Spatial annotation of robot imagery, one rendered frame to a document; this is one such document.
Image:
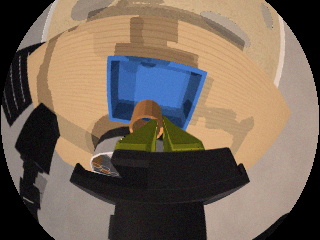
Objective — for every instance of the blue crate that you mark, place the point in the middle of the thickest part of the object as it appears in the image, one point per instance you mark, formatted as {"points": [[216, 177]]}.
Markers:
{"points": [[175, 87]]}

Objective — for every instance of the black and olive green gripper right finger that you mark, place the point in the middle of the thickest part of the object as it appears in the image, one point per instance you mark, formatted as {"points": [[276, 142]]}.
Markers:
{"points": [[176, 139]]}

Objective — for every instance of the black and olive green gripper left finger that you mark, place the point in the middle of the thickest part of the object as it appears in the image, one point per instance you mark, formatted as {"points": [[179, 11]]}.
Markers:
{"points": [[144, 138]]}

